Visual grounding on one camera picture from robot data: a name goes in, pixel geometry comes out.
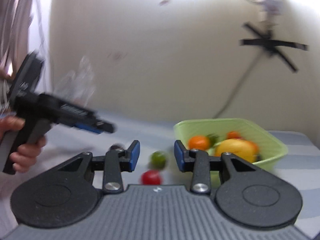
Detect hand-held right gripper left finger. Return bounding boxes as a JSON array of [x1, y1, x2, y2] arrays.
[[54, 140, 140, 194]]

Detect yellow grapefruit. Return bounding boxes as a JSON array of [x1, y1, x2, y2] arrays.
[[214, 138, 258, 163]]

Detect small mandarin orange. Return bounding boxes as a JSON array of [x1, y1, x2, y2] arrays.
[[226, 130, 242, 141]]

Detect large mandarin orange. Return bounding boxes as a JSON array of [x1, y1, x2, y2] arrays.
[[188, 135, 211, 151]]

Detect green plastic basket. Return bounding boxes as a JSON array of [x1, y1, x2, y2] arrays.
[[173, 118, 288, 173]]

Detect red cherry tomato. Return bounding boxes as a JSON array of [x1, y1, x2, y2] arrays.
[[141, 170, 162, 186]]

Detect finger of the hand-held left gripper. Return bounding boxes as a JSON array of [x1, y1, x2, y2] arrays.
[[74, 116, 117, 135]]

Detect person's left hand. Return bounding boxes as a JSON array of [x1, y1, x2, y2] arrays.
[[0, 116, 47, 173]]

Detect clear plastic bag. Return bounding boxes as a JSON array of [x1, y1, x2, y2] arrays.
[[55, 54, 97, 108]]

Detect green lime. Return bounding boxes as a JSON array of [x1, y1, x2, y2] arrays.
[[149, 150, 167, 169]]

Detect thin grey cable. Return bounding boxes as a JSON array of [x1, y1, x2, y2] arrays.
[[214, 51, 264, 119]]

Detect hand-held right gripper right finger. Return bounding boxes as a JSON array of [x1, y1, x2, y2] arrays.
[[174, 140, 262, 194]]

